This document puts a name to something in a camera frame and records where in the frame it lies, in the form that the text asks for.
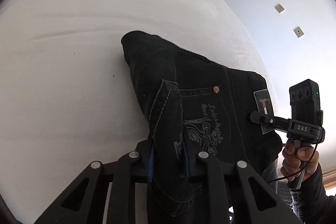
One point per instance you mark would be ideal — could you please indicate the wall socket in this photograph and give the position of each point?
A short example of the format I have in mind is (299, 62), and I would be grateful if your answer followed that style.
(279, 8)
(299, 32)

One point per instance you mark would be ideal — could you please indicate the person's right forearm sleeve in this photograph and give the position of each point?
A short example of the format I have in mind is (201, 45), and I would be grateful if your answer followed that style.
(310, 202)

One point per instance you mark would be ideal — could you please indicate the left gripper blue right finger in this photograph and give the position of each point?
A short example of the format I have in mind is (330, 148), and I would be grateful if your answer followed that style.
(186, 159)

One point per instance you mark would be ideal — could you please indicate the white bed mattress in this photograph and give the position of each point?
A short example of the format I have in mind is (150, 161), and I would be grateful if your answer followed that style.
(66, 93)

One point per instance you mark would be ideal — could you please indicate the black denim pants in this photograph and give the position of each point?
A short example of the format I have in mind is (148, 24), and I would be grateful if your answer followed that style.
(190, 101)

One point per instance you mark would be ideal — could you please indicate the lower wall socket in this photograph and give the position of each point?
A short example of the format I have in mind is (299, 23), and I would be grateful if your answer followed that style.
(299, 32)

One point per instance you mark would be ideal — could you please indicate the person's right hand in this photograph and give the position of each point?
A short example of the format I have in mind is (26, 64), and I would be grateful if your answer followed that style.
(293, 159)

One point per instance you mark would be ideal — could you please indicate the upper wall socket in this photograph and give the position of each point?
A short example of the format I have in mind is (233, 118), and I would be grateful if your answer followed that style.
(279, 8)

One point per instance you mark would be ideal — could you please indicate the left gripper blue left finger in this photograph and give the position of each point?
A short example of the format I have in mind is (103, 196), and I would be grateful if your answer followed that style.
(150, 165)

